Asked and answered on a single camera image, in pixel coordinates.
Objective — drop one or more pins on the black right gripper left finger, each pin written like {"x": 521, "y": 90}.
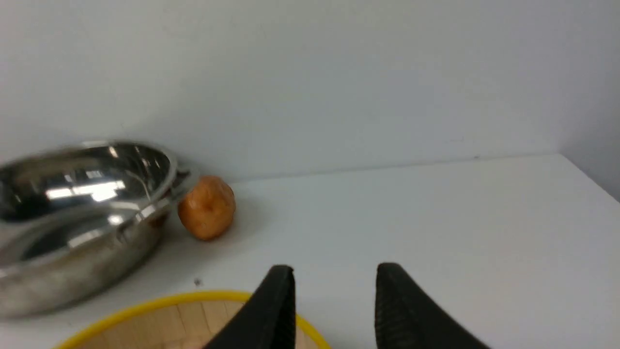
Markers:
{"x": 267, "y": 320}

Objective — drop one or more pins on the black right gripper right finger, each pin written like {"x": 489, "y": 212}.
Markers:
{"x": 407, "y": 318}

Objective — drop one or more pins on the yellow rimmed bamboo steamer basket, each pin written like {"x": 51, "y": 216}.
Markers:
{"x": 181, "y": 321}

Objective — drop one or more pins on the stainless steel pot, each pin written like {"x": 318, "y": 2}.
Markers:
{"x": 76, "y": 219}

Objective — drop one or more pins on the orange round fruit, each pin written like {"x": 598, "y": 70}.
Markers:
{"x": 207, "y": 212}

